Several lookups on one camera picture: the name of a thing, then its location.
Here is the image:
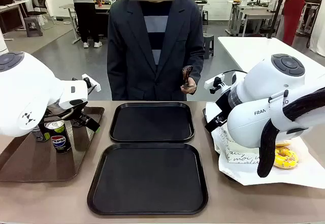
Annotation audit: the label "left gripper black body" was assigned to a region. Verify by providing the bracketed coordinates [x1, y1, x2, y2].
[45, 106, 89, 122]

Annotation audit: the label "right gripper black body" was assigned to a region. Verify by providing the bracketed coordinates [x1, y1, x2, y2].
[215, 88, 231, 119]

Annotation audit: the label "black Pepsi soda can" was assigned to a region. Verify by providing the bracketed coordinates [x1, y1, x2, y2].
[50, 119, 73, 154]
[31, 124, 50, 143]

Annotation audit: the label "metal serving tongs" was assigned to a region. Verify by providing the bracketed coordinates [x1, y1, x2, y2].
[182, 66, 195, 90]

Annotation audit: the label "person's left forearm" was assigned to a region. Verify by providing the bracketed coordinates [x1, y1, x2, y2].
[186, 53, 206, 86]

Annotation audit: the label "person's right forearm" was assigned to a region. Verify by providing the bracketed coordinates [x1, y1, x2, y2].
[107, 61, 129, 101]

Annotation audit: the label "person's left hand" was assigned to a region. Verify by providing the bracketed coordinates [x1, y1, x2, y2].
[180, 82, 198, 95]

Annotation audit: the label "white side table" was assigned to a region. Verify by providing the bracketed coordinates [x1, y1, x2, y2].
[217, 36, 325, 82]

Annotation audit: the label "brown plastic tray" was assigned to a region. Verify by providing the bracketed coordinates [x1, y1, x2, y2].
[0, 106, 105, 183]

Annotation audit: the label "grey plastic stool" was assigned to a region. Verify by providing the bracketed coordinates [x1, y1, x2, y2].
[203, 34, 215, 59]

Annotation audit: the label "smaller black plastic tray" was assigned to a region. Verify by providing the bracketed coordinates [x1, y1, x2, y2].
[109, 102, 196, 143]

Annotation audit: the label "larger black plastic tray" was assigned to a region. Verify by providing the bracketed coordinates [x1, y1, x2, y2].
[87, 143, 209, 216]

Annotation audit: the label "yellow sprinkled donut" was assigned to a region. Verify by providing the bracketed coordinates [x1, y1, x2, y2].
[273, 147, 299, 170]

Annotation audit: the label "person in dark blazer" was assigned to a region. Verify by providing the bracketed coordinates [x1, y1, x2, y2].
[106, 0, 206, 102]

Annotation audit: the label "white-legged background desk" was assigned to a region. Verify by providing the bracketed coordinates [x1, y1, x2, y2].
[227, 0, 283, 37]

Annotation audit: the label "white paper sheet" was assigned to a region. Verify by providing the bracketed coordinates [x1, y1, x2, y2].
[204, 101, 325, 189]

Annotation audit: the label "grey step stool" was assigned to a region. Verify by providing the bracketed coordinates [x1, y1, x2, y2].
[24, 15, 44, 38]

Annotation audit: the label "black tripod pole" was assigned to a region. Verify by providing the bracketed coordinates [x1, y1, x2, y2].
[268, 0, 290, 39]

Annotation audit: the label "person in grey hoodie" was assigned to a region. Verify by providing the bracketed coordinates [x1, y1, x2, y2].
[66, 0, 104, 49]

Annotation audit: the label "grey background desk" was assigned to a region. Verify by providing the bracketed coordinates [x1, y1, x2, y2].
[58, 2, 112, 44]

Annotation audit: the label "black office chair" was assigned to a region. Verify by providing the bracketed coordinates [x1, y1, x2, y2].
[26, 0, 55, 31]

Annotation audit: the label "person in red apron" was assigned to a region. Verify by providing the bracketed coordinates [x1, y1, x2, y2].
[276, 0, 308, 47]

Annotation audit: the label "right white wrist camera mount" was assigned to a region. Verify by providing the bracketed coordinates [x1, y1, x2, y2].
[204, 73, 225, 94]

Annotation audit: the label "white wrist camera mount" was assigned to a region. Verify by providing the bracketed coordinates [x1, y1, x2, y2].
[204, 73, 225, 94]
[81, 74, 102, 93]

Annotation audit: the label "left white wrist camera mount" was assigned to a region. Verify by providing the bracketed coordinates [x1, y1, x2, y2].
[81, 74, 102, 93]

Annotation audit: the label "black sleeved cable bundle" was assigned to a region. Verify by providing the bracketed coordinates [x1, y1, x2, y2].
[256, 86, 325, 179]

